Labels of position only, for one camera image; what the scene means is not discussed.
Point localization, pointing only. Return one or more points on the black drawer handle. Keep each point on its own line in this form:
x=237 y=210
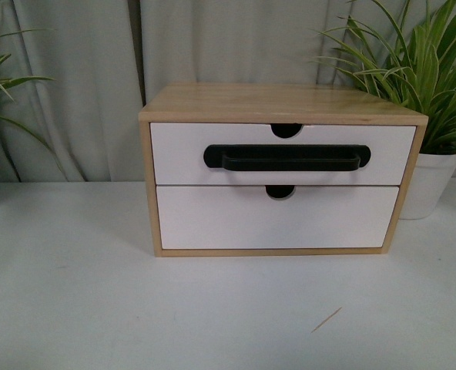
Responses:
x=286 y=158

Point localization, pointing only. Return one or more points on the white top drawer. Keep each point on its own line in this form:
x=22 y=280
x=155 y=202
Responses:
x=178 y=153

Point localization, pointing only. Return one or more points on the wooden drawer cabinet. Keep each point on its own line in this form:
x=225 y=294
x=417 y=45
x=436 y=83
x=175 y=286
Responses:
x=286 y=108

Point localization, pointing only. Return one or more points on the wooden toothpick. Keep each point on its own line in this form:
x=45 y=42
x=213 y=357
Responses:
x=326 y=319

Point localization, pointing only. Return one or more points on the white drawer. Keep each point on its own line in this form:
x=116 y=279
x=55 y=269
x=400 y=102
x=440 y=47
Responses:
x=178 y=153
x=217 y=218

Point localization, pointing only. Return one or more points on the green plant right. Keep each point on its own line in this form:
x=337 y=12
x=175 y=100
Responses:
x=413 y=66

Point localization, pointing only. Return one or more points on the white plant pot right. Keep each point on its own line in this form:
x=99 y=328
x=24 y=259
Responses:
x=431 y=175

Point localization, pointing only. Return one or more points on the white bottom drawer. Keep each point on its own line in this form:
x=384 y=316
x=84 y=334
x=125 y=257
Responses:
x=217 y=218

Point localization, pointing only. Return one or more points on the grey curtain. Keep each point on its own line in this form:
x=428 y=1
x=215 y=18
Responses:
x=101 y=61

